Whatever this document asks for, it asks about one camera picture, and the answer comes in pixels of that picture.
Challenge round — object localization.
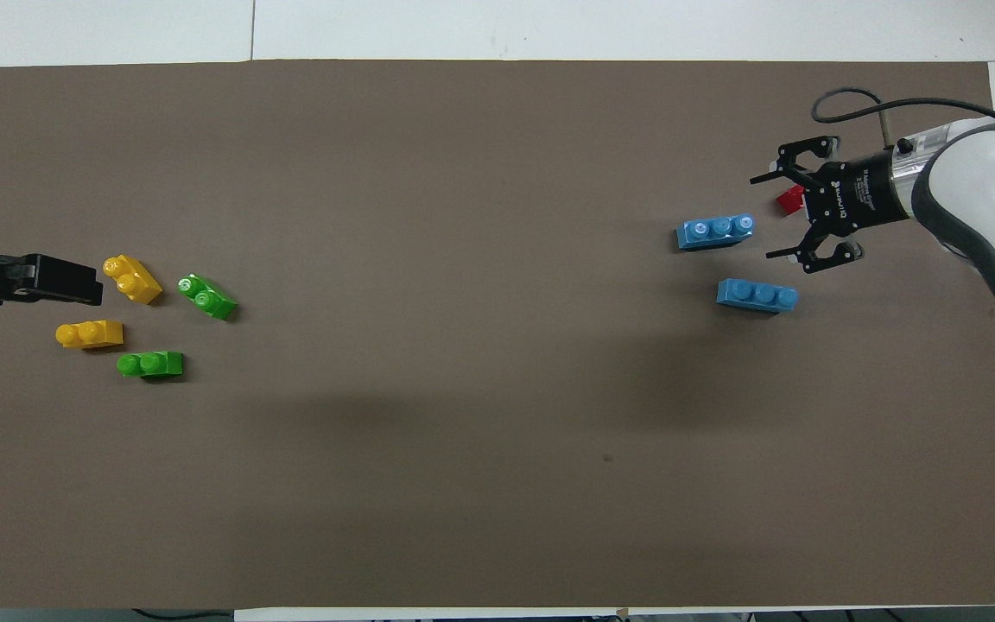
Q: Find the yellow two-stud toy block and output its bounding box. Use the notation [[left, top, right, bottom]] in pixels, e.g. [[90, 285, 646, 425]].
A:
[[55, 320, 124, 350], [103, 255, 163, 305]]

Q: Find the blue three-stud toy block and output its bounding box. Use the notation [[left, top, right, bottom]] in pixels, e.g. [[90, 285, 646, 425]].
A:
[[716, 278, 799, 314], [676, 213, 756, 252]]

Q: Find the brown table mat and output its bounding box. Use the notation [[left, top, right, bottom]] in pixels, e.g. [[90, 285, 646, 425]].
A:
[[0, 59, 995, 610]]

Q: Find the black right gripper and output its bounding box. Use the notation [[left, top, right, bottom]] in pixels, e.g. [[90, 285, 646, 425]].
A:
[[750, 136, 911, 275]]

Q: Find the green two-stud toy block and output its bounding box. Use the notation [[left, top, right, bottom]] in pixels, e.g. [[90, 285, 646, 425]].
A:
[[177, 274, 238, 321], [117, 350, 185, 379]]

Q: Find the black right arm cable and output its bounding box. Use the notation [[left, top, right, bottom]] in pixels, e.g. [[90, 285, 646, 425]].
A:
[[811, 86, 995, 149]]

